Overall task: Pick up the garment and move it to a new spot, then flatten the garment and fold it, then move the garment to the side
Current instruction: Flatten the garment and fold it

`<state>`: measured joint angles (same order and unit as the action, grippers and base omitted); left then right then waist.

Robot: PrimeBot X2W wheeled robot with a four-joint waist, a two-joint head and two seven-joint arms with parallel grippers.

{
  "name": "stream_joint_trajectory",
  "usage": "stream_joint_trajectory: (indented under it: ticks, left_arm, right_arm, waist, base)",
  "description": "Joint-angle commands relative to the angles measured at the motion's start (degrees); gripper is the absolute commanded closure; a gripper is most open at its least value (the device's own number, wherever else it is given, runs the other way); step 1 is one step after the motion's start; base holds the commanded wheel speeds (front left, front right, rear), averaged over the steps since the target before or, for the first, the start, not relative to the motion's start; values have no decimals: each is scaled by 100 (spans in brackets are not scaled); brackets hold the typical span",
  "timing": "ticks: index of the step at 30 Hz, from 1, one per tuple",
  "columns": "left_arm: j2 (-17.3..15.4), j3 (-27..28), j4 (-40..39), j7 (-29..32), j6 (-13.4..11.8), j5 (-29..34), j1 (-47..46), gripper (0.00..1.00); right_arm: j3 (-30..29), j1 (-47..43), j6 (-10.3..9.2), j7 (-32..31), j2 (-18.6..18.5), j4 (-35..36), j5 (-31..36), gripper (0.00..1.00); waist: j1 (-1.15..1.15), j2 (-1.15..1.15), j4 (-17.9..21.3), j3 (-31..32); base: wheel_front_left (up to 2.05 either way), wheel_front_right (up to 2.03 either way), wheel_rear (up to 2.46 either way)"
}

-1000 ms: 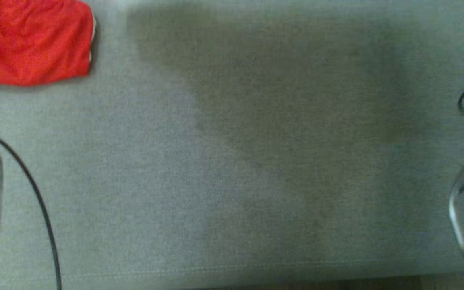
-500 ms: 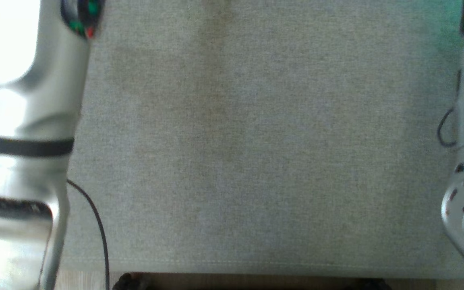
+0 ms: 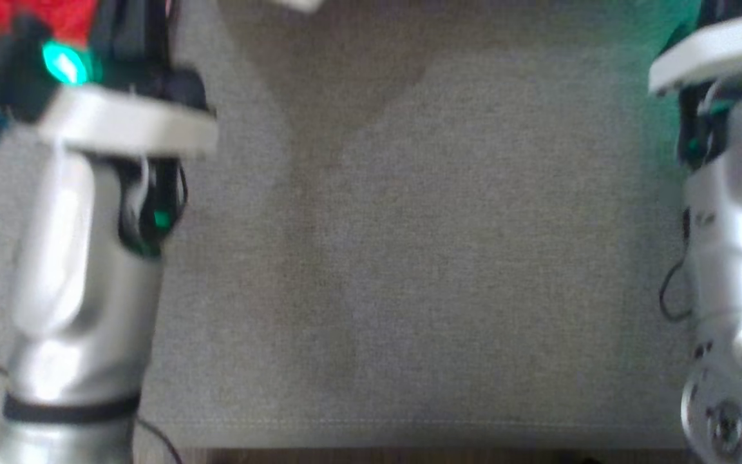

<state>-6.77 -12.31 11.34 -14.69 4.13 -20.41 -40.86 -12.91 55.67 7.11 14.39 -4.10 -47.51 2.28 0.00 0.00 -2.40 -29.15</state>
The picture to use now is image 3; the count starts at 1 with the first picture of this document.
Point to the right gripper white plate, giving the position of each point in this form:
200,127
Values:
725,51

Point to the red garment with white trim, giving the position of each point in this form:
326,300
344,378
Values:
29,16

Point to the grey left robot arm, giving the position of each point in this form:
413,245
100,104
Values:
75,290

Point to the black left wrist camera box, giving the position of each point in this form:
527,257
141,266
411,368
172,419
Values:
17,84

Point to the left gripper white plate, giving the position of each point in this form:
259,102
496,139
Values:
133,122

